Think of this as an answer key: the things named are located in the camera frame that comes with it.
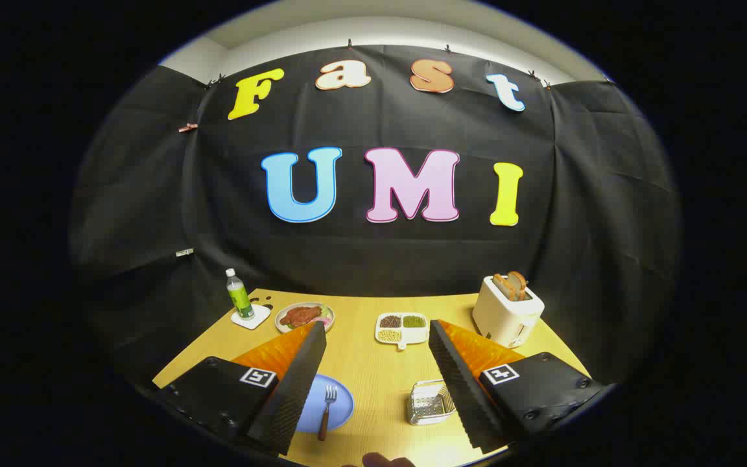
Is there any plate of meat and vegetables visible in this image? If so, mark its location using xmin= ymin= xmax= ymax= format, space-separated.
xmin=275 ymin=302 xmax=335 ymax=335

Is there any metal wire cutlery basket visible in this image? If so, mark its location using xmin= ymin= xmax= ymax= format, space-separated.
xmin=406 ymin=379 xmax=457 ymax=426

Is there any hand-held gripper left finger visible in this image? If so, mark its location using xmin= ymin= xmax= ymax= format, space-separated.
xmin=155 ymin=320 xmax=327 ymax=456

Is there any green label water bottle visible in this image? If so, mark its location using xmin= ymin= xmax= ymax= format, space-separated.
xmin=226 ymin=269 xmax=255 ymax=320

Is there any white toaster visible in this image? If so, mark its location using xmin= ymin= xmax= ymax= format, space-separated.
xmin=472 ymin=274 xmax=545 ymax=349

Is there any white square coaster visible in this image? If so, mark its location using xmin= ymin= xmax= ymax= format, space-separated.
xmin=230 ymin=304 xmax=272 ymax=330

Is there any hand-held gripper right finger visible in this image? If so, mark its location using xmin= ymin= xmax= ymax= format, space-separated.
xmin=428 ymin=318 xmax=608 ymax=455

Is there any blue plate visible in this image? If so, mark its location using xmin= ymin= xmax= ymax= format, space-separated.
xmin=296 ymin=374 xmax=355 ymax=434

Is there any black backdrop cloth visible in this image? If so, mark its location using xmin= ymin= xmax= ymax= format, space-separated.
xmin=69 ymin=44 xmax=682 ymax=390

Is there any white divided dish of beans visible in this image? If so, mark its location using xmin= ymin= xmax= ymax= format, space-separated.
xmin=375 ymin=312 xmax=430 ymax=351

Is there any wooden handle fork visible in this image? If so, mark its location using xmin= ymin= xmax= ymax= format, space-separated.
xmin=318 ymin=385 xmax=338 ymax=442

